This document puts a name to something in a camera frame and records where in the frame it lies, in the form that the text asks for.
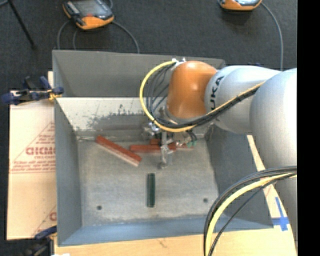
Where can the grey metal bin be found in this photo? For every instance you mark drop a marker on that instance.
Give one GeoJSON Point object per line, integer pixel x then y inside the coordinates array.
{"type": "Point", "coordinates": [115, 190]}

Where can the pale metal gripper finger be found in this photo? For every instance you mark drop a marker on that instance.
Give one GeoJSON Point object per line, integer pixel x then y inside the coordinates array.
{"type": "Point", "coordinates": [169, 154]}
{"type": "Point", "coordinates": [163, 156]}

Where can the cardboard board with red print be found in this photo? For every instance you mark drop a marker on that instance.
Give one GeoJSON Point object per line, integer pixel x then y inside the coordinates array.
{"type": "Point", "coordinates": [30, 175]}

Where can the dark green flat block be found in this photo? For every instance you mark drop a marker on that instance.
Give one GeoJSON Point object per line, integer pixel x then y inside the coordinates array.
{"type": "Point", "coordinates": [151, 190]}

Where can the red-brown flat block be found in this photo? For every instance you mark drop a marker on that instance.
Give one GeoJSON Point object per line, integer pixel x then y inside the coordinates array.
{"type": "Point", "coordinates": [143, 148]}
{"type": "Point", "coordinates": [117, 150]}

